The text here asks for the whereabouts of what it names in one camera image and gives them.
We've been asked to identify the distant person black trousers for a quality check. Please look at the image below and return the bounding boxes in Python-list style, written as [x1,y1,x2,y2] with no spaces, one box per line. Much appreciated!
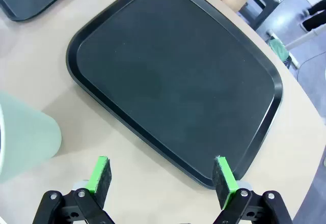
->
[302,0,326,31]

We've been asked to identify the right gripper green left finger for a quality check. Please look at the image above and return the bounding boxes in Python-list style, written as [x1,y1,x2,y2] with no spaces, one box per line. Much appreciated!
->
[32,156,117,224]

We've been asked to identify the tall pale green cup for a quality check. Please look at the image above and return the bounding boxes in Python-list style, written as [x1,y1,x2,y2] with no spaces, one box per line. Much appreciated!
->
[0,90,63,184]

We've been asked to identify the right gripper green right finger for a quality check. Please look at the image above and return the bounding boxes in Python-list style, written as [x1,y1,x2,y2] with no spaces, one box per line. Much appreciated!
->
[211,155,296,224]

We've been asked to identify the grey topped black stool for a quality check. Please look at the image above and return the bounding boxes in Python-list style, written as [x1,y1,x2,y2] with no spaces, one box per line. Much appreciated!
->
[239,0,285,30]

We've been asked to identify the green cloth bundle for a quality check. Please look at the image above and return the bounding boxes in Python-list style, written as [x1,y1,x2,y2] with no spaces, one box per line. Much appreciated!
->
[269,38,290,62]

